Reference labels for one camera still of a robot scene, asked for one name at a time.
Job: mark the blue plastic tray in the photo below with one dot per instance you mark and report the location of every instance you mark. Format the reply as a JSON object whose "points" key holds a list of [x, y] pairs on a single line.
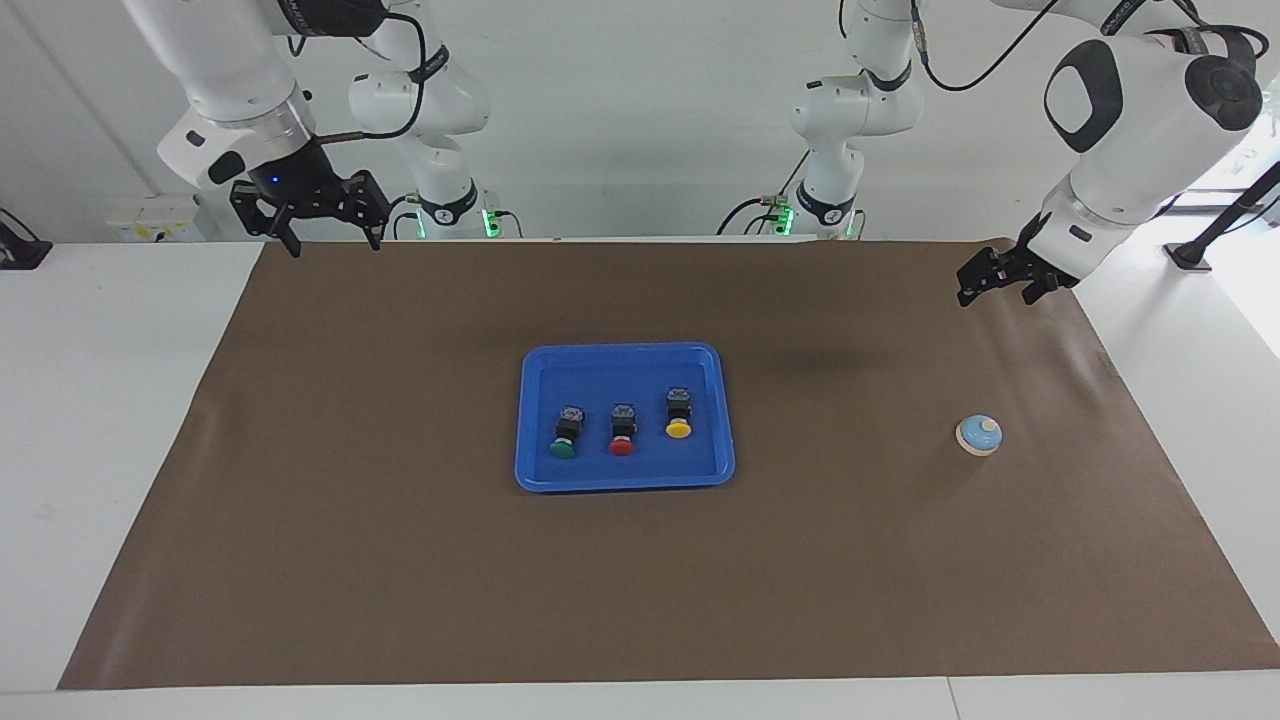
{"points": [[700, 460]]}

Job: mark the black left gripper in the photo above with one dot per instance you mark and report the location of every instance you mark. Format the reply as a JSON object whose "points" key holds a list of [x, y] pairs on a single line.
{"points": [[1045, 262]]}

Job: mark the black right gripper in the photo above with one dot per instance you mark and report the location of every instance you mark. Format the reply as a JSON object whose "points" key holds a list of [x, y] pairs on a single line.
{"points": [[295, 185]]}

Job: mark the yellow push button switch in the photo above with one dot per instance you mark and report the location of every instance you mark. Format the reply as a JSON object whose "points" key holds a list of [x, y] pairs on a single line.
{"points": [[678, 420]]}

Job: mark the red push button switch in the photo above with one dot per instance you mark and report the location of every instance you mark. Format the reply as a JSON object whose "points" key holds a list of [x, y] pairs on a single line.
{"points": [[622, 438]]}

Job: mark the brown table mat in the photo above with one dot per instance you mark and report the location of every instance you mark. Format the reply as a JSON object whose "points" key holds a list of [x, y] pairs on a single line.
{"points": [[640, 590]]}

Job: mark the green push button switch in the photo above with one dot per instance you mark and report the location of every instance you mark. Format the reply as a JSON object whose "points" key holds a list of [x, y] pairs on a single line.
{"points": [[565, 440]]}

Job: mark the white wall socket box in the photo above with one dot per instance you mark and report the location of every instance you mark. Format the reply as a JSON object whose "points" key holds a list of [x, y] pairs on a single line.
{"points": [[155, 220]]}

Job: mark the black tripod stand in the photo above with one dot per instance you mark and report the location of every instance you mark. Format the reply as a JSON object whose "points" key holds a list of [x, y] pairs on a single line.
{"points": [[1215, 230]]}

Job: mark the black stand base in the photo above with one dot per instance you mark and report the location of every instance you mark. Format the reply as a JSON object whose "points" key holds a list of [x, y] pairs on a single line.
{"points": [[20, 252]]}

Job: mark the light blue desk bell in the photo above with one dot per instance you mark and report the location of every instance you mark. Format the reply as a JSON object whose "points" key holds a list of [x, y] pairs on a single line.
{"points": [[977, 434]]}

